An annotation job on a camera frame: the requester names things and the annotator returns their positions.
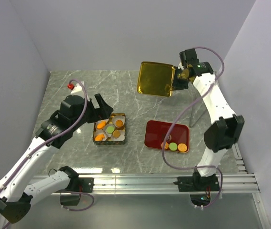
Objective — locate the orange fish cookie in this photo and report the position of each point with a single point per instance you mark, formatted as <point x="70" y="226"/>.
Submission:
<point x="99" y="137"/>
<point x="101" y="124"/>

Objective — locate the green round cookie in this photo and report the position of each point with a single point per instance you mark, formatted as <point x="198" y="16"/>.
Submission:
<point x="173" y="146"/>
<point x="110" y="129"/>

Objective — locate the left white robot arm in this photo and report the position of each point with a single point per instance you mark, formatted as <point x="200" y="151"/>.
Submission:
<point x="17" y="194"/>

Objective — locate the square cookie tin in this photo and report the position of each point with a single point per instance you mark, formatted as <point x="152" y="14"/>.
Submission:
<point x="107" y="140"/>

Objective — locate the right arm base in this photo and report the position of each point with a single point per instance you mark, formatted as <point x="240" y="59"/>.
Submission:
<point x="201" y="186"/>

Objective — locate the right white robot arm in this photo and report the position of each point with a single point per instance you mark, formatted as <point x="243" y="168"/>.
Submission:
<point x="226" y="126"/>

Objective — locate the white paper cup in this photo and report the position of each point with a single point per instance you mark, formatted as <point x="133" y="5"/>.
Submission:
<point x="121" y="138"/>
<point x="109" y="135"/>
<point x="118" y="117"/>

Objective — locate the white paper cup top right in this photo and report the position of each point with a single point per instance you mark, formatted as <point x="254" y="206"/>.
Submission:
<point x="118" y="117"/>

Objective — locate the white paper cup bottom right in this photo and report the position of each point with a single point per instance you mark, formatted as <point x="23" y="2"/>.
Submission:
<point x="121" y="138"/>

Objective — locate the aluminium rail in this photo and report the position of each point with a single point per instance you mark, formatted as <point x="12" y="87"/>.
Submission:
<point x="153" y="184"/>

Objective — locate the orange round chip cookie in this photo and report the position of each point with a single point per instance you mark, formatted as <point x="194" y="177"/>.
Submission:
<point x="119" y="123"/>

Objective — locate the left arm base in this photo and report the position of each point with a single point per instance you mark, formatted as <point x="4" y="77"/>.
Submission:
<point x="73" y="193"/>

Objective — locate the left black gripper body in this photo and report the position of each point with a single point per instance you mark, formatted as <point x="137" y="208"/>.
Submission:
<point x="95" y="114"/>

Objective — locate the orange swirl cookie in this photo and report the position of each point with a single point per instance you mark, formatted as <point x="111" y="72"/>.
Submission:
<point x="116" y="134"/>

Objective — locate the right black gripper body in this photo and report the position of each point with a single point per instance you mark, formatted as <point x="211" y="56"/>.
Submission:
<point x="180" y="83"/>

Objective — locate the gold tin lid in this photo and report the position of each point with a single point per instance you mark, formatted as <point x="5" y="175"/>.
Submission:
<point x="155" y="79"/>

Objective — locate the white paper cup centre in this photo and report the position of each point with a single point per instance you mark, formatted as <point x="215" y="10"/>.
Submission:
<point x="109" y="135"/>

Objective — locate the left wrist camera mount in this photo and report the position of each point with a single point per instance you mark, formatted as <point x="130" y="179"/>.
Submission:
<point x="75" y="89"/>

